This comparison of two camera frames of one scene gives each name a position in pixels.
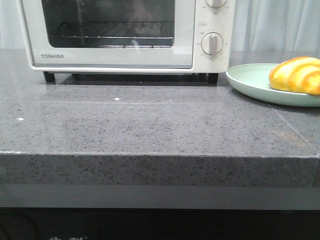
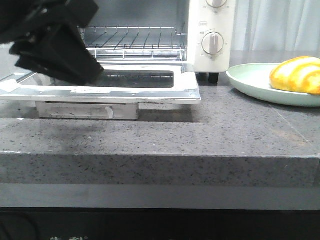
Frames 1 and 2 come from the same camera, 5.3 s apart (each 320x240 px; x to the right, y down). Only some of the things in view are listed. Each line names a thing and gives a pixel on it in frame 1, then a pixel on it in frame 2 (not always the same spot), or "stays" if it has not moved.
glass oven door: [111, 34] → [122, 84]
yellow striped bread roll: [298, 74] stays
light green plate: [253, 80] stays
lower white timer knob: [212, 43] stays
